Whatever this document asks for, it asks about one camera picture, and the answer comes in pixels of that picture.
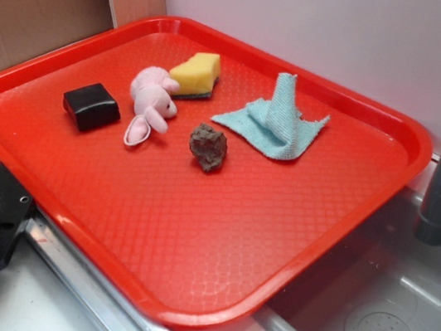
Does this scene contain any grey brown rock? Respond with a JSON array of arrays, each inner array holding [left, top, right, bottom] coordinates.
[[189, 123, 228, 173]]

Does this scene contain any silver metal rail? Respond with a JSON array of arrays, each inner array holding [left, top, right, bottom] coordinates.
[[24, 212, 170, 331]]

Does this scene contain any pink plush bunny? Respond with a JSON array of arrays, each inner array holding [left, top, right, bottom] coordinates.
[[124, 66, 180, 147]]

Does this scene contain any yellow sponge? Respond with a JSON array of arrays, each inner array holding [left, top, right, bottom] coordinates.
[[169, 52, 221, 100]]

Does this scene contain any black rectangular block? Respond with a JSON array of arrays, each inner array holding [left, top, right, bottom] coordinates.
[[62, 83, 121, 132]]

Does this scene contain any light blue cloth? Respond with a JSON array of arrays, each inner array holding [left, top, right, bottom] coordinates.
[[211, 72, 331, 161]]

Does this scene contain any red plastic tray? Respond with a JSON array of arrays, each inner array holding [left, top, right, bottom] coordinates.
[[0, 17, 432, 327]]

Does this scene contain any grey sink basin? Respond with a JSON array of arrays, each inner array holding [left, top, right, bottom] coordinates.
[[255, 189, 441, 331]]

